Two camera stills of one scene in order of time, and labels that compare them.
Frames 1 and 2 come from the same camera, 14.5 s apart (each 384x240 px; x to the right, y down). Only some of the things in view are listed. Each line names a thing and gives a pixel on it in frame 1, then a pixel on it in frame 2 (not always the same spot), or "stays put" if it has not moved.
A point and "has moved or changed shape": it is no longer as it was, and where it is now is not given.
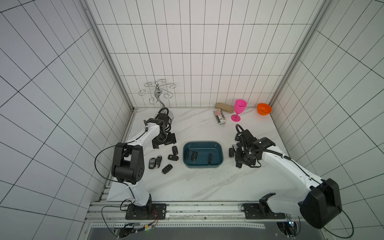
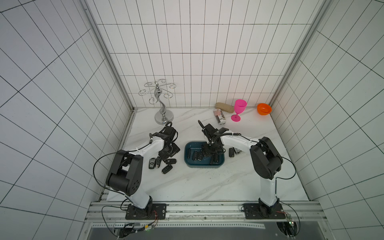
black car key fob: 175,150 has moved or changed shape
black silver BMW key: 152,162 stays put
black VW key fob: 231,152 stays put
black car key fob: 167,169 stays put
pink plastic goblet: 240,105 stays put
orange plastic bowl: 263,109 stays put
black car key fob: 194,155 stays put
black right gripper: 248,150 -> 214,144
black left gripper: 171,139 -> 175,150
